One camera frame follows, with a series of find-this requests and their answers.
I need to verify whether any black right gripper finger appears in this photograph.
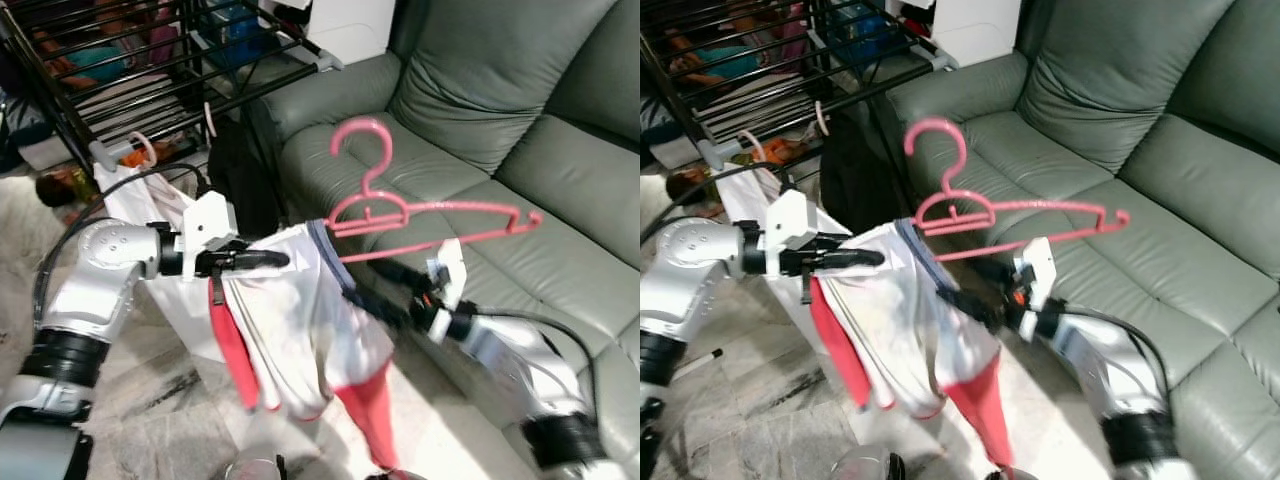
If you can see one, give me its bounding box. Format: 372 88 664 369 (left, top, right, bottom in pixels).
375 260 429 293
965 259 1019 291
347 290 409 327
936 290 1001 331

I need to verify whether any red and white garment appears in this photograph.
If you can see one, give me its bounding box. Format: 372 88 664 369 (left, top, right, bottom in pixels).
808 218 1016 471
207 220 401 471

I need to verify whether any pink plastic hanger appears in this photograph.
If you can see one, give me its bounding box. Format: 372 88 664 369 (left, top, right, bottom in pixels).
325 118 544 263
903 118 1131 263

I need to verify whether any black hung garment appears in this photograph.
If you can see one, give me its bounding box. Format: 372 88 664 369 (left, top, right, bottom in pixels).
820 108 906 241
207 108 288 241

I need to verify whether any black drying rack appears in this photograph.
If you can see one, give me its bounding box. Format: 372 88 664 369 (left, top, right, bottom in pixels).
0 0 346 176
640 0 951 176

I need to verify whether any robot left leg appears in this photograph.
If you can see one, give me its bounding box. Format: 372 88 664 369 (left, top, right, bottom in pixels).
830 445 906 480
225 458 286 480

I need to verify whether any grey green leather sofa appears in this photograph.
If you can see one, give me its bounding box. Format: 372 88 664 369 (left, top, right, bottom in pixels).
250 0 641 480
880 0 1280 480

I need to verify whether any blue plastic box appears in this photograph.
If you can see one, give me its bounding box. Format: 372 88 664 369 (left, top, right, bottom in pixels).
835 0 896 46
200 0 263 46

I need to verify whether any white cabinet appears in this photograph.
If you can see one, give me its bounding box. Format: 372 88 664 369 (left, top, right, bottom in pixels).
262 0 396 66
895 0 1026 66

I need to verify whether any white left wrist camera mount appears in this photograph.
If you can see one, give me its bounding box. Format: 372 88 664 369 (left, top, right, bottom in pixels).
180 190 241 256
762 188 823 251

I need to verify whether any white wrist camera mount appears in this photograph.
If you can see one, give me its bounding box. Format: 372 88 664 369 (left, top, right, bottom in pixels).
180 190 241 256
762 188 823 251
1012 236 1058 311
425 238 469 311

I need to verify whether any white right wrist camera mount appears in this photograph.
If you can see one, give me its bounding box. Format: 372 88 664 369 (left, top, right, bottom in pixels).
425 238 469 311
1012 236 1058 311

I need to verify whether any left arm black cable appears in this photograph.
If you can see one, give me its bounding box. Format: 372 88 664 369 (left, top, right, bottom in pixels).
640 165 791 251
30 165 206 301

